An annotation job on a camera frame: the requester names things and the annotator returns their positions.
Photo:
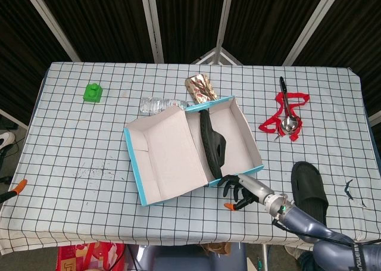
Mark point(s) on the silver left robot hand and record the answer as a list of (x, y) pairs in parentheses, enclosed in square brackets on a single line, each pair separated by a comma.
[(12, 194)]

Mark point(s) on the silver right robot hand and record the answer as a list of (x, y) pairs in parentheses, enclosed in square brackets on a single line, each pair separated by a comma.
[(256, 190)]

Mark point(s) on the black slipper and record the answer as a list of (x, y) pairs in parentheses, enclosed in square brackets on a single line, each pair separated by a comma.
[(308, 181), (212, 146)]

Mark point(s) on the light blue shoe box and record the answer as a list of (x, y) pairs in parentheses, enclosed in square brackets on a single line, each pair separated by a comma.
[(169, 160)]

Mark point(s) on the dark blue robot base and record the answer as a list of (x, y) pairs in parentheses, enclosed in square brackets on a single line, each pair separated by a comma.
[(184, 262)]

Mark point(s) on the white shoe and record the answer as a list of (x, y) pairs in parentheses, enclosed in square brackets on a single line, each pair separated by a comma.
[(6, 138)]

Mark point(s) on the red printed gift bag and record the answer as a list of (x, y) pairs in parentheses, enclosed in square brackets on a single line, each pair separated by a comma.
[(89, 257)]

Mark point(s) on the white table leg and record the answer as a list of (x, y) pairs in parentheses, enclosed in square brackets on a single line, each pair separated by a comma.
[(264, 257)]

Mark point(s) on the white metal floor bar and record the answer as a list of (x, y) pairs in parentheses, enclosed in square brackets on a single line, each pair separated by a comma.
[(13, 119), (375, 117)]

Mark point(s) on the white checkered tablecloth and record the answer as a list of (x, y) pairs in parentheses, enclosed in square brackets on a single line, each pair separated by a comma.
[(74, 140)]

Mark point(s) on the dark blue fabric bundle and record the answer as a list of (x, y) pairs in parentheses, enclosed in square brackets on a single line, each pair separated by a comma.
[(305, 262)]

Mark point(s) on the crumpled gold snack wrapper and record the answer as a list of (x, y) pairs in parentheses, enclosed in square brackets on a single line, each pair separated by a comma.
[(201, 87)]

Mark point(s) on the green toy block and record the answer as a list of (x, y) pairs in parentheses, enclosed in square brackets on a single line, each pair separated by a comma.
[(93, 93)]

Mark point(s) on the clear plastic water bottle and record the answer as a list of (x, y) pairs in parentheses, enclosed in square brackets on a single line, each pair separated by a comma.
[(151, 105)]

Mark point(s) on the white triangular metal stand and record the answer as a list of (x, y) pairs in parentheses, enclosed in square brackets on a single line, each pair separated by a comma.
[(215, 55)]

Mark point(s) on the black folding screen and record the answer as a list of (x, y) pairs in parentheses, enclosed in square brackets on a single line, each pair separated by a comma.
[(104, 15)]

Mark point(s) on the white screen frame post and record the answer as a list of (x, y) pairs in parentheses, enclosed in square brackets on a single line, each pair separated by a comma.
[(224, 24), (50, 24), (152, 24), (312, 24)]

